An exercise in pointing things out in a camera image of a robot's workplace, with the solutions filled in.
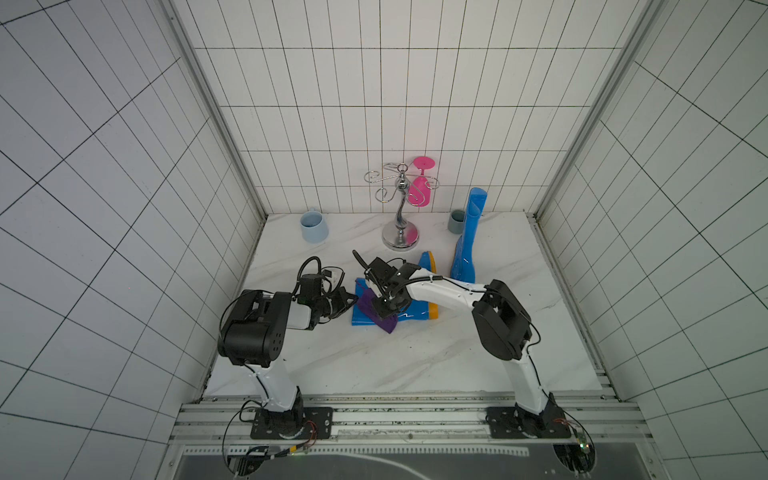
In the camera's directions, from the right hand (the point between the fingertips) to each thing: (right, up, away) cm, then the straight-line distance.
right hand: (383, 302), depth 93 cm
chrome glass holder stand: (+7, +21, +19) cm, 29 cm away
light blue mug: (-26, +25, +15) cm, 39 cm away
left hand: (-9, 0, +2) cm, 9 cm away
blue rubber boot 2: (+27, +12, +4) cm, 30 cm away
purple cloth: (-3, +1, -14) cm, 14 cm away
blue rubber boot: (+10, -2, -5) cm, 11 cm away
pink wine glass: (+13, +38, +15) cm, 43 cm away
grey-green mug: (+27, +27, +15) cm, 41 cm away
